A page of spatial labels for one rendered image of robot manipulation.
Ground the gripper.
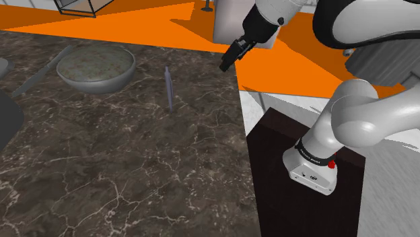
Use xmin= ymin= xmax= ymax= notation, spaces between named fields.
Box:
xmin=218 ymin=4 xmax=280 ymax=73

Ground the blue grey pen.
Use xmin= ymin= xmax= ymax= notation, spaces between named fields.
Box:
xmin=164 ymin=66 xmax=175 ymax=114

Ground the grey bowl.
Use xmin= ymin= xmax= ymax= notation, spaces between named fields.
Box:
xmin=56 ymin=44 xmax=137 ymax=95

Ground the grey ribbed furniture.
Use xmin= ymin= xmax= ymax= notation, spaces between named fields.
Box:
xmin=344 ymin=39 xmax=420 ymax=88

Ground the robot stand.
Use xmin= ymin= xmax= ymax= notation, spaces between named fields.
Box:
xmin=246 ymin=106 xmax=367 ymax=237

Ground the grey knife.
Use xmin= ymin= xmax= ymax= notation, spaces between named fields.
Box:
xmin=11 ymin=44 xmax=75 ymax=98

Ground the grey round dish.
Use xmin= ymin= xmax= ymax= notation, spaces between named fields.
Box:
xmin=0 ymin=58 xmax=15 ymax=80

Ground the black frame side table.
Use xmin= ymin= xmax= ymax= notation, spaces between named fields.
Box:
xmin=53 ymin=0 xmax=114 ymax=19

